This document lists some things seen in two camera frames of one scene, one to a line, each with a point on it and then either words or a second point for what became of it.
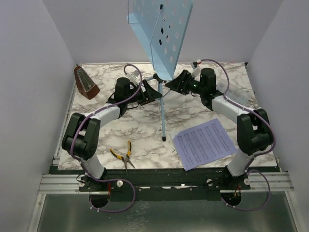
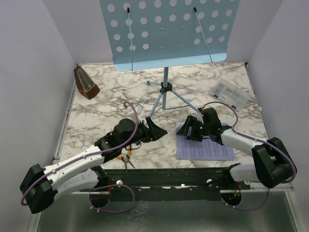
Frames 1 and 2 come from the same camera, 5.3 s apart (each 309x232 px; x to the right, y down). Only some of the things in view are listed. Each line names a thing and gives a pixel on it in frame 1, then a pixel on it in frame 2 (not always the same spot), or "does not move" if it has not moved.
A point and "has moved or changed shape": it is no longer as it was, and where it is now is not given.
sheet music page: [202, 144] has moved or changed shape
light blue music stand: [160, 25] has moved or changed shape
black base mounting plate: [190, 184] does not move
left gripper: [151, 94] → [152, 132]
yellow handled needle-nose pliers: [127, 160] does not move
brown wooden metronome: [87, 87] does not move
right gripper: [181, 82] → [193, 129]
